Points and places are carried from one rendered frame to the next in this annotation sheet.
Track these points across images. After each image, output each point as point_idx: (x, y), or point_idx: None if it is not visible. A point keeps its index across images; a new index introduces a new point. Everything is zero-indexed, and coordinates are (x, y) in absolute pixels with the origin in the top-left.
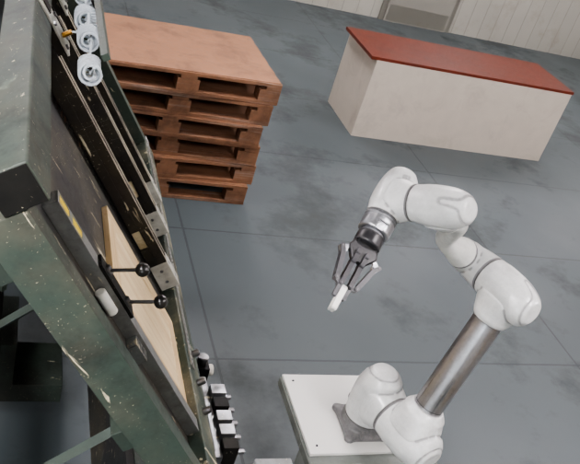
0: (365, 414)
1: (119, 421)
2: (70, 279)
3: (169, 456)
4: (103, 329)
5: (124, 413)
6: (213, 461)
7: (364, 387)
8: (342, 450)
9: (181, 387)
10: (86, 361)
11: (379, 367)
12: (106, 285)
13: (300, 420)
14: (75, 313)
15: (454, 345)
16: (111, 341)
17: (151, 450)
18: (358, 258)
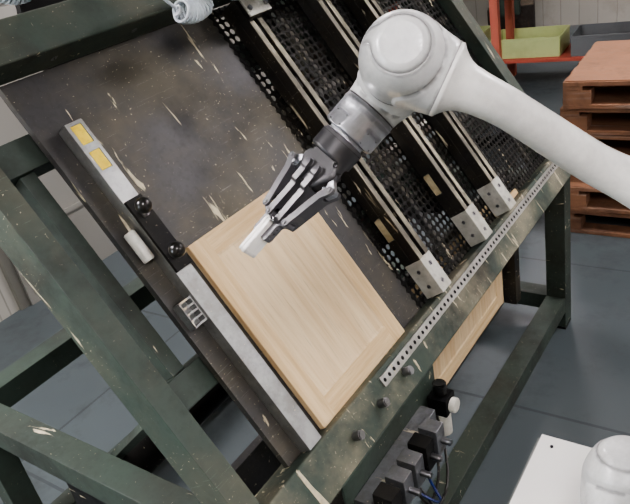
0: None
1: (102, 375)
2: None
3: (169, 442)
4: (29, 249)
5: (101, 366)
6: (310, 494)
7: (582, 468)
8: None
9: (335, 397)
10: (40, 289)
11: (618, 442)
12: (139, 228)
13: (514, 500)
14: (3, 227)
15: None
16: (42, 266)
17: (149, 427)
18: (305, 174)
